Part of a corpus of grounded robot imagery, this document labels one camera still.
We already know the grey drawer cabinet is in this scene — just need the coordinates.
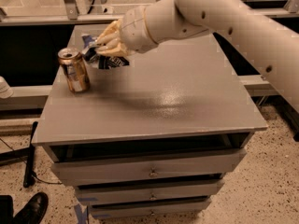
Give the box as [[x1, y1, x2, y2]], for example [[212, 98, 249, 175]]
[[32, 20, 268, 220]]

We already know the bottom grey drawer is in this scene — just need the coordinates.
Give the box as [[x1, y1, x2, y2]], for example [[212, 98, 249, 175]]
[[89, 197, 211, 219]]

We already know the middle grey drawer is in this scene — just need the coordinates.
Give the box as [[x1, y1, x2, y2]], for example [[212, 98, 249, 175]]
[[75, 179, 224, 205]]

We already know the grey drawer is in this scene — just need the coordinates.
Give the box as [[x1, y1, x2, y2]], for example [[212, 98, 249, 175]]
[[89, 197, 211, 219], [51, 148, 246, 186], [75, 179, 224, 205]]

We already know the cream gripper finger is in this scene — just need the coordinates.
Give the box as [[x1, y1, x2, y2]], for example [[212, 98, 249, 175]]
[[95, 39, 129, 57], [96, 20, 121, 46]]

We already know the black leather shoe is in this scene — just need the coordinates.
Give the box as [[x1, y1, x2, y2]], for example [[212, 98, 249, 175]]
[[12, 192, 49, 224]]

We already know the orange soda can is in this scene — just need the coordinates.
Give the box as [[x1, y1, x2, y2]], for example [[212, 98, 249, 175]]
[[58, 48, 90, 92]]

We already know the blue chip bag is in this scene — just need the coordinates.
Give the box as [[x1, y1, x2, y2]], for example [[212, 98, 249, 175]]
[[81, 34, 130, 69]]

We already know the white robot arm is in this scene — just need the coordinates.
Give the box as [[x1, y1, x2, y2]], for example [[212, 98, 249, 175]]
[[96, 0, 299, 111]]

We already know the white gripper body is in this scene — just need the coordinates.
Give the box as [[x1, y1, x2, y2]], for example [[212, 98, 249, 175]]
[[120, 6, 158, 53]]

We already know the black pole stand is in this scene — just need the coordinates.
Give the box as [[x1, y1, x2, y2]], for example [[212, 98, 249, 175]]
[[22, 120, 39, 189]]

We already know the grey metal railing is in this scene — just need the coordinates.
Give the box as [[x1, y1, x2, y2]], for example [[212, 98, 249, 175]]
[[0, 0, 298, 25]]

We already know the top grey drawer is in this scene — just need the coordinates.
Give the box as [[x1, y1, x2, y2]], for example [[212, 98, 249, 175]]
[[51, 148, 246, 186]]

